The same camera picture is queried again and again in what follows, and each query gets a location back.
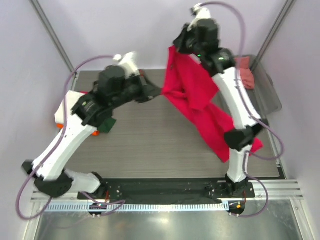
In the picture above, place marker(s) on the left aluminium corner post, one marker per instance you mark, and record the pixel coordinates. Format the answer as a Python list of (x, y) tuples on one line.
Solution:
[(51, 33)]

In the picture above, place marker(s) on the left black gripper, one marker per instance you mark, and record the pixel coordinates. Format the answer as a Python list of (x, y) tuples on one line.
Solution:
[(148, 91)]

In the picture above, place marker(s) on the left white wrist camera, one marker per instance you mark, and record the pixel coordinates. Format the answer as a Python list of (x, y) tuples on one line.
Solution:
[(128, 63)]

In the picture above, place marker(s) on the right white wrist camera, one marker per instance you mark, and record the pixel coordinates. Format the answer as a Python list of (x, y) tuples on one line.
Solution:
[(200, 13)]

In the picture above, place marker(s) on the salmon pink t-shirt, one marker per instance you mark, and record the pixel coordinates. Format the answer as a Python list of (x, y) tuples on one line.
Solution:
[(246, 74)]

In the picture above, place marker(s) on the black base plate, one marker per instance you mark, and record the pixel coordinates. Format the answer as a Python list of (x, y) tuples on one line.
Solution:
[(174, 191)]

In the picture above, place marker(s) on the right aluminium corner post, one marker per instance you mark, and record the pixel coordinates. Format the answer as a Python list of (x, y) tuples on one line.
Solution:
[(285, 10)]

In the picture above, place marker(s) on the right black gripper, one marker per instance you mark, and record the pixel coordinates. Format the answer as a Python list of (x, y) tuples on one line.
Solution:
[(183, 34)]

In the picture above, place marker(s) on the folded dark green t-shirt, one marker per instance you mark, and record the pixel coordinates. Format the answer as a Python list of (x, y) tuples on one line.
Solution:
[(107, 125)]

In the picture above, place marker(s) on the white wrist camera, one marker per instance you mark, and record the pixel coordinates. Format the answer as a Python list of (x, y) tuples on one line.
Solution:
[(128, 63), (200, 13)]

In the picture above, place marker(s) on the grey plastic tray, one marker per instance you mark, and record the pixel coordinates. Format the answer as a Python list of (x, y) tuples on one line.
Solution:
[(263, 96)]

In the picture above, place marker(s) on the aluminium corner post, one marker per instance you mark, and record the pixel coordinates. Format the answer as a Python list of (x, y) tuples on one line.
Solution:
[(285, 10), (51, 33)]

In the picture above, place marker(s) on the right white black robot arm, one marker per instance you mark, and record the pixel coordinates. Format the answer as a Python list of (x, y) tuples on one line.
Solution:
[(247, 121)]

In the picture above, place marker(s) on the slotted cable duct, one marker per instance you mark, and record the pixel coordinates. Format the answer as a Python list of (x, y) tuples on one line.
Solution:
[(73, 207)]

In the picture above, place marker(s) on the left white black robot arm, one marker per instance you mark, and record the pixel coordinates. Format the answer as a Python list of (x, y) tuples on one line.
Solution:
[(49, 170)]

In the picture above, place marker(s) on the red t-shirt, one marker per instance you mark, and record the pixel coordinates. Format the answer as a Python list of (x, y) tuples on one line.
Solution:
[(190, 88)]

